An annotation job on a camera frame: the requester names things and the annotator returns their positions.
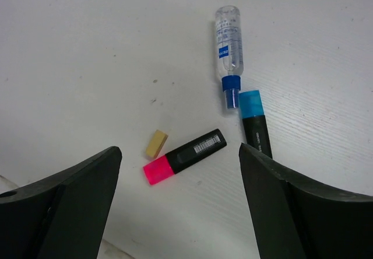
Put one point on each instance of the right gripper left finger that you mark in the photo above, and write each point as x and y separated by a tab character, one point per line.
63	215

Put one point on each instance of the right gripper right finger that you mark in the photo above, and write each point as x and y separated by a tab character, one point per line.
295	216

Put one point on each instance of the small tan eraser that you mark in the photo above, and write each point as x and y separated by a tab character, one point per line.
156	144

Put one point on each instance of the blue black highlighter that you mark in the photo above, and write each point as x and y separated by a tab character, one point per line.
254	122

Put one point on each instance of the pink black highlighter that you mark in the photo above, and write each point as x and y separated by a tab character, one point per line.
184	157

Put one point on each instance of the clear blue glue bottle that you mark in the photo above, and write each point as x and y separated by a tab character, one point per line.
230	64

